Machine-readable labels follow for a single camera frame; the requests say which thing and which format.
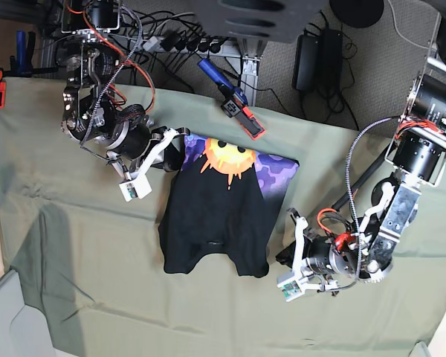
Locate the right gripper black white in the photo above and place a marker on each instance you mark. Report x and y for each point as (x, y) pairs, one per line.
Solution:
(134, 151)

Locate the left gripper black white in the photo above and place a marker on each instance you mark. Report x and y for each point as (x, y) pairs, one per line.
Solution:
(314, 258)

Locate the dark navy T-shirt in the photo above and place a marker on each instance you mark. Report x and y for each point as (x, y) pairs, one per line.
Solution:
(225, 199)

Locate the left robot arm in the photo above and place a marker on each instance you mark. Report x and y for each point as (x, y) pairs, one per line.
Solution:
(417, 152)

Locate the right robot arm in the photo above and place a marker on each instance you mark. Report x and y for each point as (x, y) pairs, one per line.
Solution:
(105, 35)

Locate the blue orange bar clamp centre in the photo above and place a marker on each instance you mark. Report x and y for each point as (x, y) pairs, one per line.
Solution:
(235, 104)

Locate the blue orange bar clamp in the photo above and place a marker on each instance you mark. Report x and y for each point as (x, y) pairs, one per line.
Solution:
(235, 104)
(21, 64)

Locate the white power strip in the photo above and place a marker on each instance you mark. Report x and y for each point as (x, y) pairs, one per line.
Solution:
(176, 42)

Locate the black power brick pair inner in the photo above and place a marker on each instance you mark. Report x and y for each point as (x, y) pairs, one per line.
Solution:
(305, 64)

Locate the black power brick pair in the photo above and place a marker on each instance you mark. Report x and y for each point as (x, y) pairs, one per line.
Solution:
(305, 64)
(330, 57)

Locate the blue orange bar clamp left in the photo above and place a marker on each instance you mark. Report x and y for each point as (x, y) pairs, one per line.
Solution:
(21, 64)

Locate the black power brick pair outer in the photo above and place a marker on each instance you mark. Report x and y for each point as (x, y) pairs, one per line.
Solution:
(330, 57)

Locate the grey white bin corner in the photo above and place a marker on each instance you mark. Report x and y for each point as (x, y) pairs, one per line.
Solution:
(23, 329)

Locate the black round lamp base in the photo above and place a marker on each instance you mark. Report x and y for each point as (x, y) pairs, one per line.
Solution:
(357, 13)

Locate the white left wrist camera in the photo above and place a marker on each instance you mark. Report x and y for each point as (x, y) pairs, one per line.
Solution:
(288, 284)

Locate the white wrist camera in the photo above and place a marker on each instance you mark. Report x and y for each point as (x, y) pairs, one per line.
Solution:
(137, 188)
(288, 284)

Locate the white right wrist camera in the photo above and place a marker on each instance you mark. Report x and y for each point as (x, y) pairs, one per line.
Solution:
(137, 188)

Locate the grey overhead camera mount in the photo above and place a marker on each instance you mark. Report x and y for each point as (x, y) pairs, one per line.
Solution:
(266, 20)

